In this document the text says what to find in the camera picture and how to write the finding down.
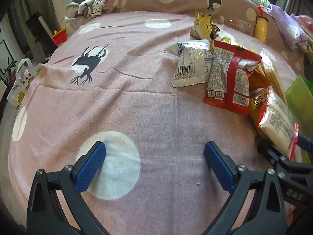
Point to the white snack packet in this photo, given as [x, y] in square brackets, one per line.
[193, 63]

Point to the orange pink cloth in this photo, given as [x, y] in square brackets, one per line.
[305, 22]

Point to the white and black cloth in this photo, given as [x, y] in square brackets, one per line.
[90, 6]

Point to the white shopping bag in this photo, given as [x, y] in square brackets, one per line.
[22, 80]

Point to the yellow rice cracker packet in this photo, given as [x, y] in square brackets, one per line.
[276, 120]

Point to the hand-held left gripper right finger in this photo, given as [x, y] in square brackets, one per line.
[218, 169]

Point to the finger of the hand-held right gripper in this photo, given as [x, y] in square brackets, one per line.
[271, 153]
[305, 143]

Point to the clear plastic bottle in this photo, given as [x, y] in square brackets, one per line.
[236, 23]

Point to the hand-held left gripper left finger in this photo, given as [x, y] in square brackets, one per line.
[90, 169]

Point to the green cardboard box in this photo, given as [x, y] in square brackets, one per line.
[299, 98]

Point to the red snack packet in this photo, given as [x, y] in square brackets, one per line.
[232, 83]

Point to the purple cloth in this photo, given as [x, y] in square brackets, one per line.
[291, 27]

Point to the pink polka-dot bedsheet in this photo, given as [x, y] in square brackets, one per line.
[146, 102]

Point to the green potted plant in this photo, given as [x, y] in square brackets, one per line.
[9, 68]

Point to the yellow and brown snack packet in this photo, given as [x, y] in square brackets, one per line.
[203, 25]

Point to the red fries box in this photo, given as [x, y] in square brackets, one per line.
[60, 37]

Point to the black folded stand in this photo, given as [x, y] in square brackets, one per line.
[39, 29]

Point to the yellow bottle red cap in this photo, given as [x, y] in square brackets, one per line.
[260, 28]

